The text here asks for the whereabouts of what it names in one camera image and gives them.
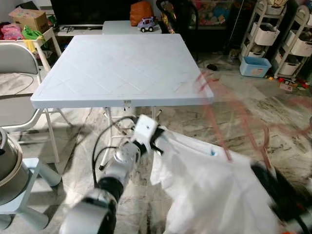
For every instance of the shelf with colourful toys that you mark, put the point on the shelf with colourful toys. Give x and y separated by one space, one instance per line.
219 12

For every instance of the small pink card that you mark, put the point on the small pink card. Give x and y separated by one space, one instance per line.
287 87

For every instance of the pink bag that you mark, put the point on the pink bag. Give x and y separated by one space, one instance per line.
10 31

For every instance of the white shirt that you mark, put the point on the white shirt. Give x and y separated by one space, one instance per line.
209 195

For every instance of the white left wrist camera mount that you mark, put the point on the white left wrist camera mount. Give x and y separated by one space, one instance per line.
145 129

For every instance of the green bag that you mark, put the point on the green bag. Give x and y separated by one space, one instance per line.
31 34

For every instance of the grey folding chair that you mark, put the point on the grey folding chair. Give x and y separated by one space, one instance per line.
14 58

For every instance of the small red toy pieces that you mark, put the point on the small red toy pieces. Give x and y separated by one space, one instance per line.
303 84

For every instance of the orange brown bag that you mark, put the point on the orange brown bag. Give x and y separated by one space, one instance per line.
141 12

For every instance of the red plastic hanger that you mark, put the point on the red plastic hanger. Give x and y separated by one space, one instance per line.
214 124

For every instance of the light blue plastic stool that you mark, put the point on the light blue plastic stool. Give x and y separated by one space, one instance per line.
34 168

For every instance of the purple white toy car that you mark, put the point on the purple white toy car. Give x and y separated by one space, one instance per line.
147 24

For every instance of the grey metal basin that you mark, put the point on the grey metal basin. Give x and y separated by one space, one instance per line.
9 170

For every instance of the small black floor item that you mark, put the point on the small black floor item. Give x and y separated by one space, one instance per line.
212 67

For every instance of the black television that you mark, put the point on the black television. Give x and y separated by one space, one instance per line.
92 10

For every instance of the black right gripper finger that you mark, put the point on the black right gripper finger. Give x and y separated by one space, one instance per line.
263 176

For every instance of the brown cardboard box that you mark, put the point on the brown cardboard box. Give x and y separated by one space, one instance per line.
31 19

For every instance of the white side table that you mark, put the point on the white side table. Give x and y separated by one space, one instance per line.
48 34

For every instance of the light blue folding table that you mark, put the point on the light blue folding table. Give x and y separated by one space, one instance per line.
122 68

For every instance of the small pale blue table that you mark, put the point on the small pale blue table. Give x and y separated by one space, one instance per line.
119 28

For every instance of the light blue plastic bin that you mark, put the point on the light blue plastic bin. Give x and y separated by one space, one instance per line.
254 67

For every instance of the black metal chair frame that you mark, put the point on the black metal chair frame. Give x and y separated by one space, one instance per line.
197 34

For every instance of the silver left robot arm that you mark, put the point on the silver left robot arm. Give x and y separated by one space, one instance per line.
117 165

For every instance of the grey trolley with white baskets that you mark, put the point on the grey trolley with white baskets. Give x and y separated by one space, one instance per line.
300 46
265 35

